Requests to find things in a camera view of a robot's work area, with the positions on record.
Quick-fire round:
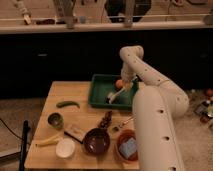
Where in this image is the orange ball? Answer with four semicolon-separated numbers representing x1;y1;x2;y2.
115;79;123;90

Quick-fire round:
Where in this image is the black stand post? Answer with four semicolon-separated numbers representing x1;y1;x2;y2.
19;120;30;171

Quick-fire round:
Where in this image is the brown frying pan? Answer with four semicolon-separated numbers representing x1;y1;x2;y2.
64;128;110;156

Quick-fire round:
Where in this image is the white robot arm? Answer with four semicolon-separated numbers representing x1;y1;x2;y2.
119;46;189;171

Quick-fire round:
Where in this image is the blue sponge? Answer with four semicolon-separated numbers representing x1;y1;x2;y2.
119;138;137;160

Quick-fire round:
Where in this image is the white bowl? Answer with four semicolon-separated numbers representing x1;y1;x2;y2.
56;138;75;158

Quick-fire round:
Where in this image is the dark brown dried bunch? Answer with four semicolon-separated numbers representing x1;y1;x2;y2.
98;111;112;129

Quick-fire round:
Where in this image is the yellow banana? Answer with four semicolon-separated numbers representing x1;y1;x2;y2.
36;134;62;147

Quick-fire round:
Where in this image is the green plastic tray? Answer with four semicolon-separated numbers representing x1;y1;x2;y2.
88;74;139;110

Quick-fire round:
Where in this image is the white dish brush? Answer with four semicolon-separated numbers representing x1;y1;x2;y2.
106;88;125;104

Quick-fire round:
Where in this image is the small green metal cup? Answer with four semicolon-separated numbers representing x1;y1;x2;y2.
48;113;64;130

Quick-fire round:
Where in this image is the orange bowl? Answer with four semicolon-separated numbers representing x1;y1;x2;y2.
115;129;138;164

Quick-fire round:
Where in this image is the green chili pepper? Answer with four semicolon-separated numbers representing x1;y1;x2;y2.
56;101;80;108

